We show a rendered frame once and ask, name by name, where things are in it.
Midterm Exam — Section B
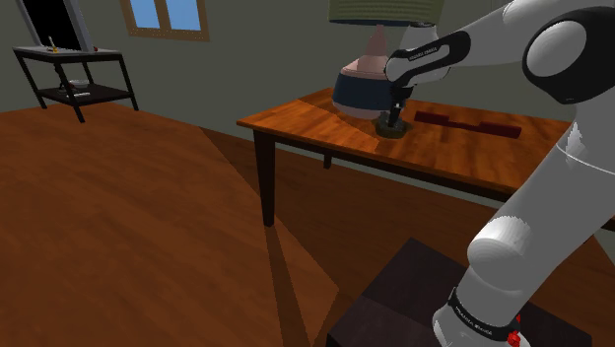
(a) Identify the dark red flat bar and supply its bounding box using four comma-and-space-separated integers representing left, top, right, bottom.
413, 109, 523, 140

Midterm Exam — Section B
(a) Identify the dark robot stand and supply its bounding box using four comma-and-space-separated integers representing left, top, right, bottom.
325, 237, 593, 347

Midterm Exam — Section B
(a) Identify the pink blue table lamp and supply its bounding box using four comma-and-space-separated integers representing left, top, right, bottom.
327, 0, 444, 121

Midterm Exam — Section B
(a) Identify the black shelf table with screen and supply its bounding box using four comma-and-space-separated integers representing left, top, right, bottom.
12, 0, 141, 124

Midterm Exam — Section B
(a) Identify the dark olive round dish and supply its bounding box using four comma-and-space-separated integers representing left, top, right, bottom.
375, 118, 414, 141

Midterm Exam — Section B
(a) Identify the brown wooden table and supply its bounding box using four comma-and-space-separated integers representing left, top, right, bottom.
236, 87, 615, 233

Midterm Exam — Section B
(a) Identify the wooden framed window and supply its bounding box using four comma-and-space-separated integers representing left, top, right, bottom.
119, 0, 211, 43

